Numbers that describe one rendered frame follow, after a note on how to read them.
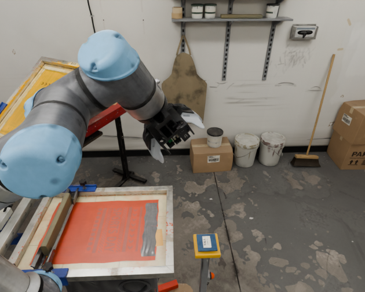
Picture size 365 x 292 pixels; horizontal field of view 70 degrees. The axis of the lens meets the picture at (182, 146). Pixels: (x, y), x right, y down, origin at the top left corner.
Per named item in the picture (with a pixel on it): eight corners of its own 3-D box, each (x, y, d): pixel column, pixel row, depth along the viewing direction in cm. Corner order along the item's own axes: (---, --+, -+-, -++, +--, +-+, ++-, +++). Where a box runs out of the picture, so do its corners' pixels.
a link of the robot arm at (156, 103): (110, 92, 47) (145, 64, 47) (124, 105, 51) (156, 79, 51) (130, 118, 43) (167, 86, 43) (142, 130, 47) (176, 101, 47)
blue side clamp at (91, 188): (98, 192, 168) (96, 183, 165) (96, 197, 164) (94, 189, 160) (51, 193, 167) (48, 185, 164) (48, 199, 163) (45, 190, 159)
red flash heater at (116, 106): (96, 101, 272) (94, 90, 266) (132, 110, 255) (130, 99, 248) (47, 127, 228) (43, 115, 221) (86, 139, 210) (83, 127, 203)
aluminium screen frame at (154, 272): (172, 189, 169) (172, 185, 166) (174, 277, 120) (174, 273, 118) (49, 193, 166) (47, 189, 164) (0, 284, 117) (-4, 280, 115)
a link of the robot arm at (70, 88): (2, 124, 34) (70, 81, 33) (28, 92, 43) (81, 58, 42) (47, 163, 39) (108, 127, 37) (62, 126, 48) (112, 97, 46)
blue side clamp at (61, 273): (71, 274, 122) (68, 266, 118) (68, 285, 118) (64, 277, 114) (6, 277, 121) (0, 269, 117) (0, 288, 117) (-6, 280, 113)
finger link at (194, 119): (212, 133, 64) (186, 135, 58) (198, 119, 67) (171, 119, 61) (218, 123, 63) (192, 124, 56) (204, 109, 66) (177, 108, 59)
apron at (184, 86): (204, 120, 334) (209, 33, 276) (205, 123, 328) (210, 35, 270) (163, 121, 332) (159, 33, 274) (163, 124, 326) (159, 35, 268)
